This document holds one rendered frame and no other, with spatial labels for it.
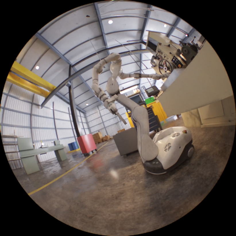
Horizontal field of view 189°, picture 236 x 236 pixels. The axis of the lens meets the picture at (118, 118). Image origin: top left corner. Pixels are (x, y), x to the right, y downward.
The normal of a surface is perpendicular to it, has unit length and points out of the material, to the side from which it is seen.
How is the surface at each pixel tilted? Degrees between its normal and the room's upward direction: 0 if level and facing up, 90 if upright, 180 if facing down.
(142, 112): 90
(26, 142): 90
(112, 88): 90
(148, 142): 90
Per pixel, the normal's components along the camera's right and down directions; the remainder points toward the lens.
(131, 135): -0.11, -0.12
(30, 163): 0.92, -0.38
